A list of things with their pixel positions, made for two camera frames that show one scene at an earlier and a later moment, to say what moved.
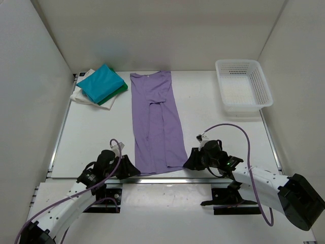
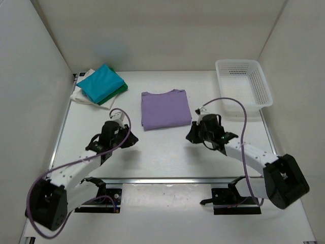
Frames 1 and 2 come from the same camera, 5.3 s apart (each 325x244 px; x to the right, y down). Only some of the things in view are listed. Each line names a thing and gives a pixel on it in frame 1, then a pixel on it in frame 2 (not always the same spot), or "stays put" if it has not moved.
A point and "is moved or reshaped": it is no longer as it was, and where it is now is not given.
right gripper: x=193 y=163 to x=192 y=137
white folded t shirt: x=78 y=95 stays put
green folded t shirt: x=125 y=87 stays put
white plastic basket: x=242 y=86 stays put
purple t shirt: x=159 y=143 is moved or reshaped
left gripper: x=129 y=169 to x=131 y=140
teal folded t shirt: x=100 y=84 stays put
